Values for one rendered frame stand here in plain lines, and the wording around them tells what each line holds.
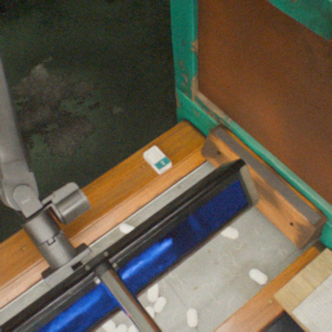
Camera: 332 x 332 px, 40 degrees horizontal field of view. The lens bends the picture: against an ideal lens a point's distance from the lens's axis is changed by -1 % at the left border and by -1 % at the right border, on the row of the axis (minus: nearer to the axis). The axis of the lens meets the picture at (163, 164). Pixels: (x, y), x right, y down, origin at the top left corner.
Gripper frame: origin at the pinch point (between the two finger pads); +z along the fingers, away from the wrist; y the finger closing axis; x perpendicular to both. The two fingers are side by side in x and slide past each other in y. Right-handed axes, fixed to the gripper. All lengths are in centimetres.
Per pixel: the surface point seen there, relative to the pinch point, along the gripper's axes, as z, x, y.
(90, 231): -9.1, 7.7, 7.8
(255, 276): 13.6, -10.9, 27.7
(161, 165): -12.2, 7.0, 28.7
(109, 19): -67, 154, 92
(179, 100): -21.6, 12.1, 42.8
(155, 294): 5.9, -4.9, 10.2
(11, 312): -5.1, 6.7, -14.2
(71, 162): -16, 112, 27
